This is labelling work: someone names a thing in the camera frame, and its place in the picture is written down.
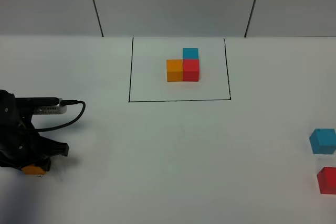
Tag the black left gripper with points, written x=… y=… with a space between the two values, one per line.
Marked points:
x=21 y=149

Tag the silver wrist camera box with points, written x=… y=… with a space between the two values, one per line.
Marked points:
x=40 y=106

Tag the template orange cube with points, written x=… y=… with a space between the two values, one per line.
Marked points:
x=174 y=70

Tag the template red cube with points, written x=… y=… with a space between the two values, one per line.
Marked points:
x=191 y=70

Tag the template blue cube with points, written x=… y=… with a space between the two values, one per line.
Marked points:
x=190 y=53

